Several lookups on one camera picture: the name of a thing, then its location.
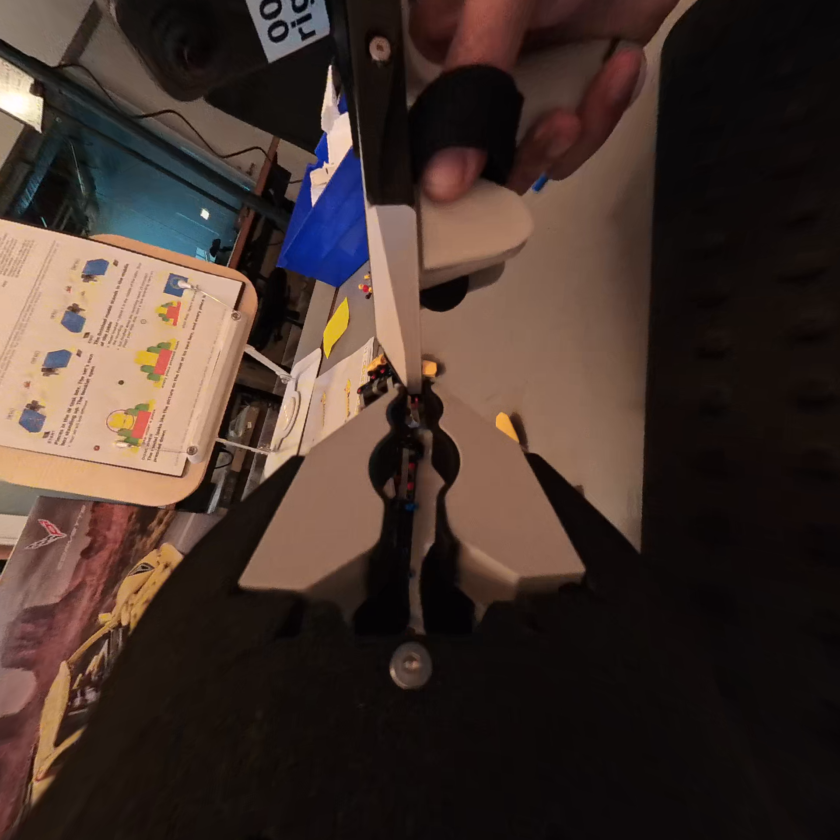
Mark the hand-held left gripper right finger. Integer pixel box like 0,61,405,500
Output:
419,382,587,634

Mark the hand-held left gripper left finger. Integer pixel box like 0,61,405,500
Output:
238,386,416,634

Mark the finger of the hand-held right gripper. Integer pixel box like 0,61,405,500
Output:
364,202,425,395

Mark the yellow toy car model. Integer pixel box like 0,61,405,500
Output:
357,353,439,526

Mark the person's right hand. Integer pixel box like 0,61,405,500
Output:
413,0,680,202

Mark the crumpled white paper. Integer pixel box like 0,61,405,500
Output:
308,82,358,191

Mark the yellow paper sheet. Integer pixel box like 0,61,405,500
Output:
322,297,352,360

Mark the blue storage bin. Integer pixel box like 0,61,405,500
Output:
276,128,371,287

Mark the open instruction booklet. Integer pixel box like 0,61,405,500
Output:
262,338,398,483

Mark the black office chair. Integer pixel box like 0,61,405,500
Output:
246,269,290,352

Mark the black pole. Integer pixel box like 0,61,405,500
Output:
0,39,293,227

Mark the toy car set box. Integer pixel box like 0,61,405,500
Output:
0,495,221,828

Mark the printed instruction sheet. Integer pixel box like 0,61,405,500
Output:
0,218,245,479

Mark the black cable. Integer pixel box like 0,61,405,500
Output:
66,62,277,161

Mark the wall notice sheet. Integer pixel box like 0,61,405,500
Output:
0,56,46,132

